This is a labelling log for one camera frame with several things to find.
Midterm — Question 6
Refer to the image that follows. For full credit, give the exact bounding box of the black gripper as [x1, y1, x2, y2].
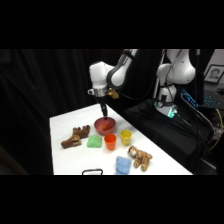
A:
[96, 95, 110, 121]

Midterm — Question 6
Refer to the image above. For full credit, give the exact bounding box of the pink bowl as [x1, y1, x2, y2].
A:
[93, 116, 117, 136]

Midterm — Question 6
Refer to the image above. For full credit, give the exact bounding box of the orange plastic cup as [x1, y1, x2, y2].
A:
[103, 133, 118, 151]

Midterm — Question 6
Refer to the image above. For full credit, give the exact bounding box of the green foam wedge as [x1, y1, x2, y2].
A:
[86, 134, 104, 149]

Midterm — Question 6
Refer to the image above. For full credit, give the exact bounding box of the yellow plastic cup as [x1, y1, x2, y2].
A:
[119, 129, 133, 146]

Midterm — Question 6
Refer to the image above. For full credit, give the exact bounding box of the brown plush moose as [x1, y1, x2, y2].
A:
[60, 124, 91, 150]

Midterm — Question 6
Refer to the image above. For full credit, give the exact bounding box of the striped tiger plush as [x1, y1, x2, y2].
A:
[127, 145, 154, 172]

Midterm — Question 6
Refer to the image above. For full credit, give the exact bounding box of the black covered robot stand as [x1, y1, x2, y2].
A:
[123, 98, 215, 175]

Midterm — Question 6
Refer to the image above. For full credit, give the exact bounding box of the black curtain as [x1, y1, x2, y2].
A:
[0, 49, 165, 176]

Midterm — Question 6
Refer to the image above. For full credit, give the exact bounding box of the blue lit device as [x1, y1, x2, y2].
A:
[180, 89, 200, 110]

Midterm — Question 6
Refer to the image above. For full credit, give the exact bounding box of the backlit keyboard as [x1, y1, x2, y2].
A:
[202, 93, 224, 110]

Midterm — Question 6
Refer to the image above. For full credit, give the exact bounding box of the framed portrait picture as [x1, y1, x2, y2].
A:
[203, 64, 224, 84]

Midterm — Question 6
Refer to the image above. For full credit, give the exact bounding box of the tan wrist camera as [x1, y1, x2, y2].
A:
[106, 88, 121, 100]

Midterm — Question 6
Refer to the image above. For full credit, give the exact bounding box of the black wire handle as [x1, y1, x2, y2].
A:
[81, 168, 104, 176]

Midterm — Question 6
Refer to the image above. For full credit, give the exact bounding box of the yellow cable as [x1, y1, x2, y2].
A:
[208, 108, 224, 152]

